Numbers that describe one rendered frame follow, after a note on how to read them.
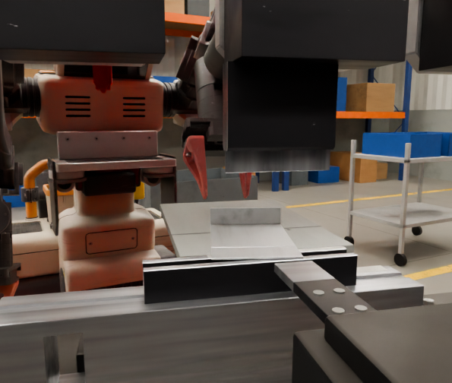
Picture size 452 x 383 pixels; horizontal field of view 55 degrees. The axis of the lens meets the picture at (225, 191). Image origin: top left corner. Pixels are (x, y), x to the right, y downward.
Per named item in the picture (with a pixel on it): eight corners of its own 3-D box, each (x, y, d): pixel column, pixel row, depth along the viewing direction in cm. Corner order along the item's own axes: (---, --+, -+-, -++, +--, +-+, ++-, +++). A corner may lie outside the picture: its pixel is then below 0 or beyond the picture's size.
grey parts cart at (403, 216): (413, 233, 433) (420, 137, 417) (478, 251, 374) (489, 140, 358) (343, 245, 393) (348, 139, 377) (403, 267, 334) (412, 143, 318)
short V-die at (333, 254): (341, 274, 45) (342, 246, 44) (355, 285, 42) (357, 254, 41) (143, 290, 40) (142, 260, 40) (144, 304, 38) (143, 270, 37)
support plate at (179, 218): (272, 205, 70) (272, 199, 70) (354, 254, 45) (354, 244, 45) (159, 210, 66) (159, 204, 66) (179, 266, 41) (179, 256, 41)
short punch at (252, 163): (324, 169, 42) (328, 67, 40) (333, 171, 40) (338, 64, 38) (222, 172, 40) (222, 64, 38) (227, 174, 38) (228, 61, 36)
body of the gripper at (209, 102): (263, 131, 58) (256, 83, 60) (186, 130, 56) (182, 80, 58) (251, 151, 64) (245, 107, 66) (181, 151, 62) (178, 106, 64)
